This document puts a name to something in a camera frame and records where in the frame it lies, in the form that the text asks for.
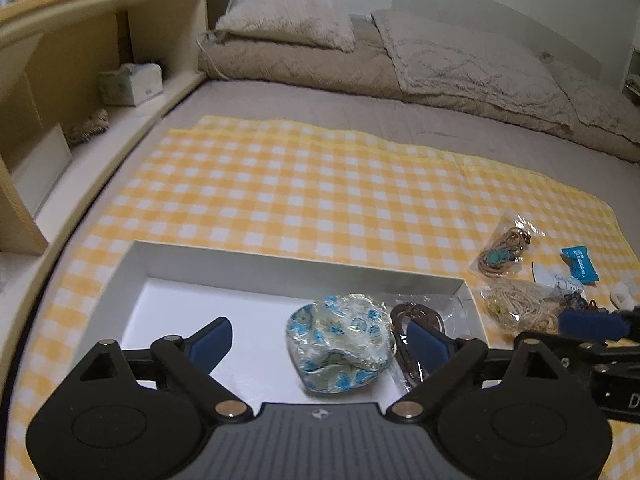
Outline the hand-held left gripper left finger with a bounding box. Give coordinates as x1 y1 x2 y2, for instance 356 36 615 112
65 316 253 419

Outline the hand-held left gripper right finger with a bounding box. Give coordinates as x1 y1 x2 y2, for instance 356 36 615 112
385 321 571 421

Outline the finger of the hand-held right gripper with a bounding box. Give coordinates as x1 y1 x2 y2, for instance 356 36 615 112
559 309 640 365

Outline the shallow white cardboard box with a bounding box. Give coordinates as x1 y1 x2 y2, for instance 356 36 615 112
95 239 490 406

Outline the white fluffy scrunchie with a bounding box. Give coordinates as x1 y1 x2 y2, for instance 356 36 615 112
611 282 640 311

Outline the blue snack packet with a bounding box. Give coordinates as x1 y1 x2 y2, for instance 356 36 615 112
560 246 601 286

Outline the blue floral fabric pouch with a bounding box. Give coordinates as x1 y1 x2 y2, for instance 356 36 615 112
285 294 398 395

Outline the white printed paper packet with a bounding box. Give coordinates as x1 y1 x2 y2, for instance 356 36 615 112
532 262 586 298

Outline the yellow checked cloth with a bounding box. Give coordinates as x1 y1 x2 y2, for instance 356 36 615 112
10 114 640 480

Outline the plain beige pillow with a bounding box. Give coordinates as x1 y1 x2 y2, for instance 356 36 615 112
542 55 640 136

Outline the flat white box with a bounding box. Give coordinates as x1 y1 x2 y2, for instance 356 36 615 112
10 122 73 216

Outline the grey bed mattress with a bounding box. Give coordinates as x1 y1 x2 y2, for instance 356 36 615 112
45 77 640 311

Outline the white tissue box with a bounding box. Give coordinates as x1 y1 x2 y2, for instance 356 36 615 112
97 62 165 107

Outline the folded beige blanket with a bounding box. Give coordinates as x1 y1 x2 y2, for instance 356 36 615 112
197 30 640 166

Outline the beige shaggy pillow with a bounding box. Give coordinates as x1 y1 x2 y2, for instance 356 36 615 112
215 0 357 52

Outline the white headboard panel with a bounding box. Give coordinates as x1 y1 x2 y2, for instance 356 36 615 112
391 0 603 78

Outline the wooden bedside shelf unit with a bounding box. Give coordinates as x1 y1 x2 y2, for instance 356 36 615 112
0 0 241 311

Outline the dark braided cord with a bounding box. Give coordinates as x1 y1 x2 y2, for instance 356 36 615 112
567 296 608 313

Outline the brown cord in plastic bag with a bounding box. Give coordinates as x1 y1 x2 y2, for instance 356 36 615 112
387 292 468 396

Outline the cream cord bundle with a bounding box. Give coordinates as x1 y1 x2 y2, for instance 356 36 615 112
482 280 568 333

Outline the turquoise ornament cord packet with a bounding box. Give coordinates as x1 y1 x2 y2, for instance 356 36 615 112
475 212 546 278

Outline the beige rope bundle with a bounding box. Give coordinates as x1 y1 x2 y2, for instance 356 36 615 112
67 110 111 146

